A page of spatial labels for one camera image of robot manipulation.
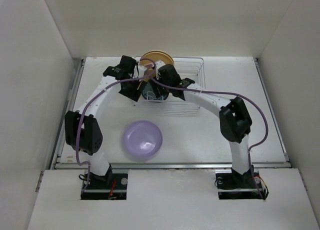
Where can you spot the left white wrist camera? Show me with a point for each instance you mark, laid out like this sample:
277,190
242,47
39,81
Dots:
141,71

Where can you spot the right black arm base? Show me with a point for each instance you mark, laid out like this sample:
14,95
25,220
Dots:
231,186

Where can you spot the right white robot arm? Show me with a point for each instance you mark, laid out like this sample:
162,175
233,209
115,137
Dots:
234,118

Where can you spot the purple plastic plate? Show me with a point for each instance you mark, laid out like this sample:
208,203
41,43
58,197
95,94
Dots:
142,140

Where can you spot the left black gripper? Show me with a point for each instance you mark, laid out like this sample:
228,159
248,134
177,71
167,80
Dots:
134,94

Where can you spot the metal table edge rail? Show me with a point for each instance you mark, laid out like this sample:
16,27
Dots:
154,166

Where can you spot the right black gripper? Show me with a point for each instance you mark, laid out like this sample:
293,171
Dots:
154,85

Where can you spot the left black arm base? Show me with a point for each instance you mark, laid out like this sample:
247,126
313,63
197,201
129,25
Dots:
97,188

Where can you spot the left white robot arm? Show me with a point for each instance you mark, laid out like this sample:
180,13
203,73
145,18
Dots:
82,130

